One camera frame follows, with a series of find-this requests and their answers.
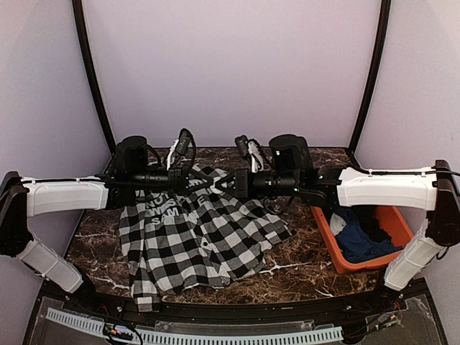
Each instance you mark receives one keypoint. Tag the black front rail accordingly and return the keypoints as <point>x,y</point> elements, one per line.
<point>349,311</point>

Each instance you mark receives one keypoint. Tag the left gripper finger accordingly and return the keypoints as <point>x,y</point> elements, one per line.
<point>199,175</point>
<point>195,185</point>

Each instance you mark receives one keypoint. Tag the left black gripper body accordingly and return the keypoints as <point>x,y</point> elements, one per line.
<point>175,184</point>

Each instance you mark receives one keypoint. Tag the black frame post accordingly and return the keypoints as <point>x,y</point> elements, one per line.
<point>374,68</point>
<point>85,50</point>

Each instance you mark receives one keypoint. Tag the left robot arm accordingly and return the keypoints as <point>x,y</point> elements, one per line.
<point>132,174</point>

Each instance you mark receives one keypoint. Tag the blue garment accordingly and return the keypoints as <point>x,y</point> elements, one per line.
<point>355,245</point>

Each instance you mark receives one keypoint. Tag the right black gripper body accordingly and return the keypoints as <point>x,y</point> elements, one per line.
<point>243,178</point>

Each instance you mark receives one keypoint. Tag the white slotted cable duct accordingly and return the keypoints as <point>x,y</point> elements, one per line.
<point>170,333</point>

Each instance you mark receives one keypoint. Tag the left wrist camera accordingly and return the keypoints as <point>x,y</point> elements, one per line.
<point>180,148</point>

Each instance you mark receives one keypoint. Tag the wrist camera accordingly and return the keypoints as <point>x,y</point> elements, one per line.
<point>252,152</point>
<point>180,148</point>

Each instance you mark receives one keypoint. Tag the right black frame post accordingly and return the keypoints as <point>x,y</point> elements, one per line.
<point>374,68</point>

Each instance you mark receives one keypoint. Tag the black white plaid shirt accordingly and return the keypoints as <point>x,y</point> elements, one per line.
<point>174,243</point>

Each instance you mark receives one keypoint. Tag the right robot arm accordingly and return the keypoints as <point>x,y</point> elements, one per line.
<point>432,189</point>

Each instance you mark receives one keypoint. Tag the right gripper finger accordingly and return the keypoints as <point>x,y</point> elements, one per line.
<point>228,189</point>
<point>230,179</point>

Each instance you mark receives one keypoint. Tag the left black frame post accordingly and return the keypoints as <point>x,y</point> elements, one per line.
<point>85,50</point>

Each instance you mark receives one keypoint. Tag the black garment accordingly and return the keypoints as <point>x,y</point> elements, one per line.
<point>370,224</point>

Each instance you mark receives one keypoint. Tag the orange plastic basket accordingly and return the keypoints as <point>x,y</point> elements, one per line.
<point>391,221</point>

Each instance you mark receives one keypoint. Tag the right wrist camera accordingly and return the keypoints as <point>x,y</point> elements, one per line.
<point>252,152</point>

